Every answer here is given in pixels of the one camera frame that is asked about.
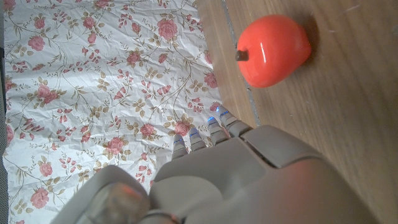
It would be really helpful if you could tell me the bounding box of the floral backdrop curtain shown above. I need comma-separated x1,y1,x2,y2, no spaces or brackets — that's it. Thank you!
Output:
1,0,223,224

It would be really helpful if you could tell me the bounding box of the red ball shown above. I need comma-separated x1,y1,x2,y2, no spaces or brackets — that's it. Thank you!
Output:
234,14,312,88

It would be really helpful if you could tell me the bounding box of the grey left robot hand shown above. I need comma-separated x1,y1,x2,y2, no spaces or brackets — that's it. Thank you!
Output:
51,106,379,224

